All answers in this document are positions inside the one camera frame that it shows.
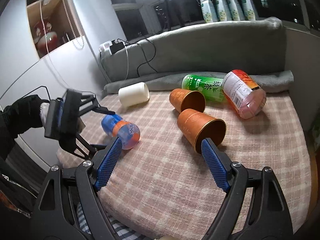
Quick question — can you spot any grey sofa backrest cushion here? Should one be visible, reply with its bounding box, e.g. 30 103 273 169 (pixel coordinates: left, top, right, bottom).
101 17 286 82

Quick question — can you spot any red white ceramic vase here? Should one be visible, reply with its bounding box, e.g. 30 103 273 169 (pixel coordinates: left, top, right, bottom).
34 17 58 55

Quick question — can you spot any black left sleeve forearm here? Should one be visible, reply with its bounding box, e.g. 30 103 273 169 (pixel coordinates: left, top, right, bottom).
1 95 49 160

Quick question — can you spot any beige plaid seat cover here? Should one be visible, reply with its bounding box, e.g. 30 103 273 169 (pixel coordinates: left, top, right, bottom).
56 89 313 240

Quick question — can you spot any orange paper cup front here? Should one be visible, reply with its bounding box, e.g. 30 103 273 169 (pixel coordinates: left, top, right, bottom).
177 108 227 154

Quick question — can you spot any white power strip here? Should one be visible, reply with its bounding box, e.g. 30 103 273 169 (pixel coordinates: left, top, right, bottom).
99 41 112 56

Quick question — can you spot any white gloved left hand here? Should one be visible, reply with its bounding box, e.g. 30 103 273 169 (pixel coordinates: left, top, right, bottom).
40 102 50 127

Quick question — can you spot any white charging cable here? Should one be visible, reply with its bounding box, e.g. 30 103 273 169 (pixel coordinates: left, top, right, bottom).
37 0 131 88

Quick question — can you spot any black tripod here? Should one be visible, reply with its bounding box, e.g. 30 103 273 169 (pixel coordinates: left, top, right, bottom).
156 0 172 31

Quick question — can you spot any orange paper cup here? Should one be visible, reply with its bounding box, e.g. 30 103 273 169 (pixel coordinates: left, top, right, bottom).
169 88 206 113
177 108 227 154

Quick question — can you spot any blue white checkered cloth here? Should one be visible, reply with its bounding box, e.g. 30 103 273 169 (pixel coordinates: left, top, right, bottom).
76 204 145 239

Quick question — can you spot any blue orange cut bottle cup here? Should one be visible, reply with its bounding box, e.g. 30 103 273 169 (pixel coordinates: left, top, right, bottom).
101 114 140 150

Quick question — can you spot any window frame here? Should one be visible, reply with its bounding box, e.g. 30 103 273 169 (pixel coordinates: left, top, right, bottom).
111 0 319 42

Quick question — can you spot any orange paper cup rear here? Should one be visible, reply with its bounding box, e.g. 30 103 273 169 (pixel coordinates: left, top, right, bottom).
169 88 206 113

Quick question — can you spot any green tea bottle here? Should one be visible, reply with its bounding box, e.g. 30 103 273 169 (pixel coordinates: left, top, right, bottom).
182 74 225 102

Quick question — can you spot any wooden wall shelf niche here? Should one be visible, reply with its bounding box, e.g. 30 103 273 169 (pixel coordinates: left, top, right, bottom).
27 0 84 58

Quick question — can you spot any refill pouch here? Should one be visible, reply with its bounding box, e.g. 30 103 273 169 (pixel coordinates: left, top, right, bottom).
226 0 246 21
241 0 258 21
216 0 232 21
200 0 219 23

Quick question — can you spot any black power adapter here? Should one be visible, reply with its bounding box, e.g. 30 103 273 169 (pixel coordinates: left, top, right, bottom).
110 40 125 55

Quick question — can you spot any white bead curtain cord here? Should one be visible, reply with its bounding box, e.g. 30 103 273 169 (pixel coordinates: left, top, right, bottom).
57 0 86 51

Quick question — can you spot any black cable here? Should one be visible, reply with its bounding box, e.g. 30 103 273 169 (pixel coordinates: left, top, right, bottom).
98 38 158 78

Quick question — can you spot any white cylindrical cup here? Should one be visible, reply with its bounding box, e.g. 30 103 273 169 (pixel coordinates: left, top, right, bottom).
118 82 150 107

